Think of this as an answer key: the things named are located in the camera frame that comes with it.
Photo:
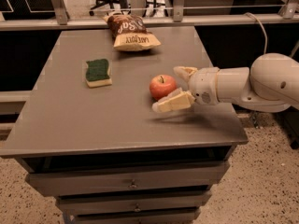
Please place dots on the grey drawer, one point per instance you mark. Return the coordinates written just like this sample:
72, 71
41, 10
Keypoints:
162, 216
128, 179
135, 202

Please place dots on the brown chip bag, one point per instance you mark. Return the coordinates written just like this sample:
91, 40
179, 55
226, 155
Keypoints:
130, 33

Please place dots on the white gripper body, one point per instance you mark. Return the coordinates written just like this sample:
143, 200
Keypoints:
204, 85

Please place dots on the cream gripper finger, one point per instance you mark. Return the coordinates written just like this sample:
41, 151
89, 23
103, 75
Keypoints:
175, 100
185, 72

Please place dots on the grey drawer cabinet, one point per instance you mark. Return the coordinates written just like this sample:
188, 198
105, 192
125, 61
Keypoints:
66, 126

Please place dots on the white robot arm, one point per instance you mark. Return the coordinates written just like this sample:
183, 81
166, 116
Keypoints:
271, 85

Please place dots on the green yellow sponge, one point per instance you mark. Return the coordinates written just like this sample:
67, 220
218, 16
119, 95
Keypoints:
98, 73

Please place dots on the top grey drawer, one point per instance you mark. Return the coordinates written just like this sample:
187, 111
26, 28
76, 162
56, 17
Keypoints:
128, 179

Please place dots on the middle grey drawer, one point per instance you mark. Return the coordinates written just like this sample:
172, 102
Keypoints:
135, 202

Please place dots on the red apple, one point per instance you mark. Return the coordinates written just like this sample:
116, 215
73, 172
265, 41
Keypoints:
162, 85

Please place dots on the bottom grey drawer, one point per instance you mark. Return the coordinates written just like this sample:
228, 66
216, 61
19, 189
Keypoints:
162, 216

